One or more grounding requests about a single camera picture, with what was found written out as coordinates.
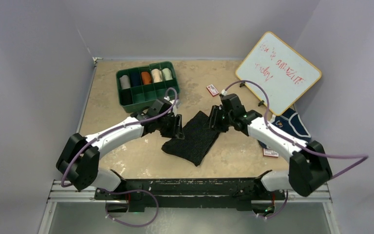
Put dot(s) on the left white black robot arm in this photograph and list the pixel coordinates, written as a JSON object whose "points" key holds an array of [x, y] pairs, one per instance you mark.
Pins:
{"points": [[79, 160]]}

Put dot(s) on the black striped underwear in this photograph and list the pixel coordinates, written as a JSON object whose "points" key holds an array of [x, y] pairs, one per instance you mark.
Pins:
{"points": [[197, 142]]}

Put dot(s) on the grey rolled underwear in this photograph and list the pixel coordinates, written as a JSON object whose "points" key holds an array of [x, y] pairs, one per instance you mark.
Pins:
{"points": [[125, 82]]}

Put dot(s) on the navy rolled underwear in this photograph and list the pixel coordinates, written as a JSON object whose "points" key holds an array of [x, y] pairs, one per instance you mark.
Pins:
{"points": [[135, 79]]}

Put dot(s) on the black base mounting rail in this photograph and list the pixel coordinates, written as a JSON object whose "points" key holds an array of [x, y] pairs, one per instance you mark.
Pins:
{"points": [[242, 194]]}

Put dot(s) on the green divided storage tray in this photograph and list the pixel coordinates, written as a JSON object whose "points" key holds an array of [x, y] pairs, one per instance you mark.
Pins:
{"points": [[136, 98]]}

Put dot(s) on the aluminium frame rail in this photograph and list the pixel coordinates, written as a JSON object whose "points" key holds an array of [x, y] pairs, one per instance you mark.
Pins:
{"points": [[59, 195]]}

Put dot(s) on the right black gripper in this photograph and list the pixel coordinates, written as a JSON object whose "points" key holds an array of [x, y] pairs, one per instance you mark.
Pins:
{"points": [[213, 122]]}

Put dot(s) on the small red white box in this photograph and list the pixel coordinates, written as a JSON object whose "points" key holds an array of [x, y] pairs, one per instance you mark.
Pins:
{"points": [[212, 90]]}

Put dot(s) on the beige rolled underwear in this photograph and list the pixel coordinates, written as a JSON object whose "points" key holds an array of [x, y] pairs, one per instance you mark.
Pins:
{"points": [[156, 75]]}

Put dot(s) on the orange rolled underwear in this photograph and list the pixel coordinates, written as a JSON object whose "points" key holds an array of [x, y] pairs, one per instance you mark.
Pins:
{"points": [[146, 78]]}

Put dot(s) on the navy white underwear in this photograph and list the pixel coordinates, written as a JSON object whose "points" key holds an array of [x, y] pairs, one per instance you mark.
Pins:
{"points": [[291, 123]]}

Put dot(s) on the pale green rolled underwear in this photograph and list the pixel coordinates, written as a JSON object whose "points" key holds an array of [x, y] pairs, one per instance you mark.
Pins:
{"points": [[167, 74]]}

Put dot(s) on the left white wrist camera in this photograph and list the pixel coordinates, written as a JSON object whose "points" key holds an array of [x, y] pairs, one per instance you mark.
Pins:
{"points": [[171, 100]]}

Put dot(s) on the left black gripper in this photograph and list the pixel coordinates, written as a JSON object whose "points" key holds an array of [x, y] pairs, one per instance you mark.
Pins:
{"points": [[175, 131]]}

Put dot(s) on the whiteboard with red writing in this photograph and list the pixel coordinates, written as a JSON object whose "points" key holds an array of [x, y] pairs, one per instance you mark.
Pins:
{"points": [[282, 72]]}

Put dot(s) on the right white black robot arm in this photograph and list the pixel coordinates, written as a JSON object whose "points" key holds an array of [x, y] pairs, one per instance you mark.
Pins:
{"points": [[307, 171]]}

